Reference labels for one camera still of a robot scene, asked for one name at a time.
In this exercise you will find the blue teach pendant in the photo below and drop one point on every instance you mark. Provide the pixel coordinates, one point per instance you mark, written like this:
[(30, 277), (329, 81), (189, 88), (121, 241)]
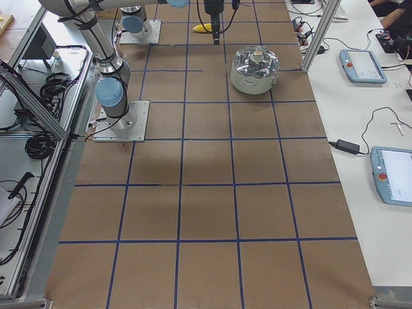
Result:
[(362, 67), (392, 174)]

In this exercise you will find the black power adapter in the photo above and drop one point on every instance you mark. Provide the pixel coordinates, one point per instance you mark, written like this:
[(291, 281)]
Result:
[(347, 147)]

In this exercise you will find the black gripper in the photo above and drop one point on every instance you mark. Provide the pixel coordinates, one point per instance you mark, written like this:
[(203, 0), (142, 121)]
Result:
[(212, 7)]

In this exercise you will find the glass pot lid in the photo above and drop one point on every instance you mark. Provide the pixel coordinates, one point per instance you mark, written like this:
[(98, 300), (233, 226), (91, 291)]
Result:
[(256, 61)]

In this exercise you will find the pale green pot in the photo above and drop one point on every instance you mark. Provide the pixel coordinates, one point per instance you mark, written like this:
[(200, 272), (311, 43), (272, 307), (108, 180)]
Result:
[(251, 85)]

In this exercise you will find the aluminium frame post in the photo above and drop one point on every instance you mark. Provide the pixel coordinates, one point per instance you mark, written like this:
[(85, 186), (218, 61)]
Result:
[(320, 32)]

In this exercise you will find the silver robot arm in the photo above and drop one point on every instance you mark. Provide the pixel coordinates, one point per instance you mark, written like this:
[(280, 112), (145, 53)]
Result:
[(140, 13), (111, 89)]

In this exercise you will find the near blue teach pendant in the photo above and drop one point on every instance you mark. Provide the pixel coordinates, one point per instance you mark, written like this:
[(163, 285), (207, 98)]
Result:
[(392, 174)]

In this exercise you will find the far blue teach pendant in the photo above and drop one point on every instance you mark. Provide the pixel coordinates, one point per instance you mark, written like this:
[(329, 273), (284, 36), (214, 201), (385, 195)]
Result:
[(362, 67)]

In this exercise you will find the yellow corn cob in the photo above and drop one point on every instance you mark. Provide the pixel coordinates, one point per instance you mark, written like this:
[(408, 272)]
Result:
[(202, 28)]

